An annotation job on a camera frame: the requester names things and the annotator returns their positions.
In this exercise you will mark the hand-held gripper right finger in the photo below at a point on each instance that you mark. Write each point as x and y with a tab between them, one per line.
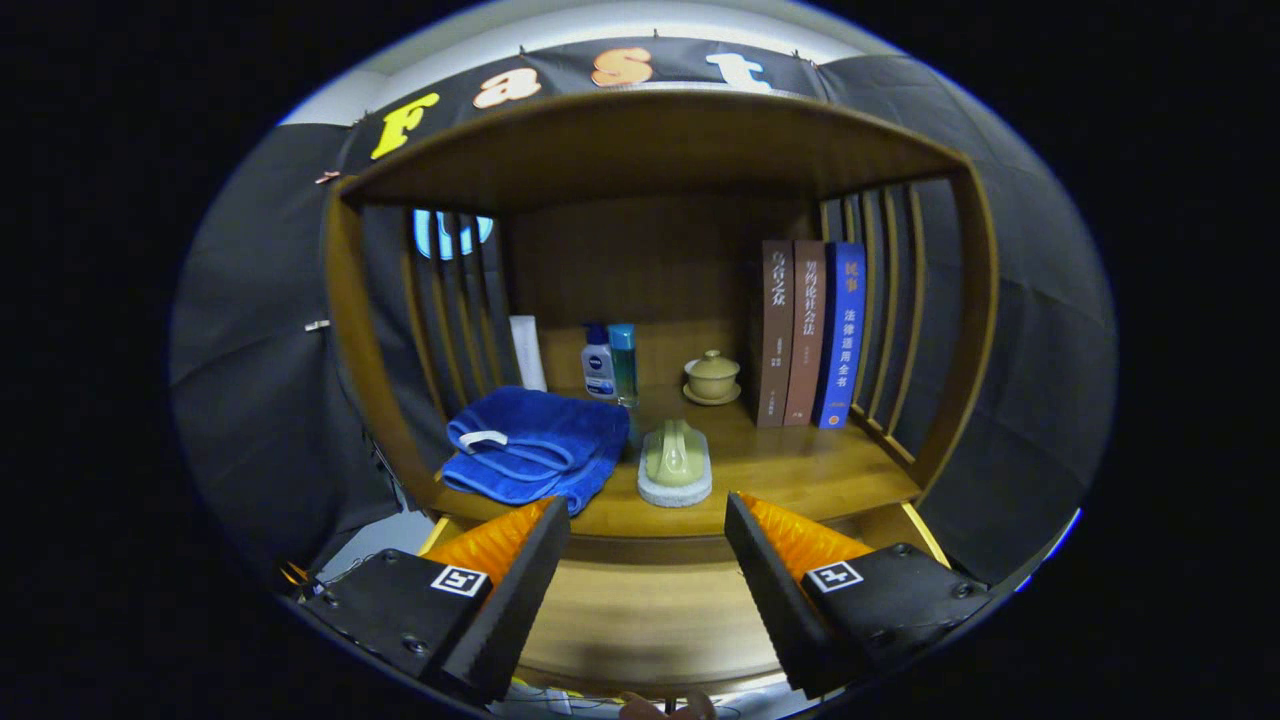
775	600

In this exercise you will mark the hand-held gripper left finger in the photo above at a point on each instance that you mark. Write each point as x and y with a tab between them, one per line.
520	590

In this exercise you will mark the green scrub brush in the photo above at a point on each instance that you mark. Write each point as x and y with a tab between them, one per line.
675	465

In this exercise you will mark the wooden countertop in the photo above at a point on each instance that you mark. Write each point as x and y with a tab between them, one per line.
790	470

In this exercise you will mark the wooden cabinet with slatted shelf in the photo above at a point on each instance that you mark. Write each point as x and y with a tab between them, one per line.
650	150

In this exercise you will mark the blue towel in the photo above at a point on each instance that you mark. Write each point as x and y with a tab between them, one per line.
550	440

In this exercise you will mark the beige lidded teacup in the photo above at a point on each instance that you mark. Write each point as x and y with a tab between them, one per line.
712	378

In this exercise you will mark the white blue lotion bottle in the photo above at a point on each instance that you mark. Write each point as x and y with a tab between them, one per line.
598	370

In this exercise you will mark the white tube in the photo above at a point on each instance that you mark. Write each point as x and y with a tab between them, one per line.
528	355

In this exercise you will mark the teal bottle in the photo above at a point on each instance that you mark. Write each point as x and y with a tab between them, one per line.
624	365

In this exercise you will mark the dark brown book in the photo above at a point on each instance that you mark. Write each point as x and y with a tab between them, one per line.
775	335

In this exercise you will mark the reddish brown book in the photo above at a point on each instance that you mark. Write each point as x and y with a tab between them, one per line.
806	335

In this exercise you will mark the blue book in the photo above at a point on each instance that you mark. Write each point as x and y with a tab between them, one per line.
842	335

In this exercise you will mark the black backdrop cloth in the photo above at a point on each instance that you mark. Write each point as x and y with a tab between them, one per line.
260	380

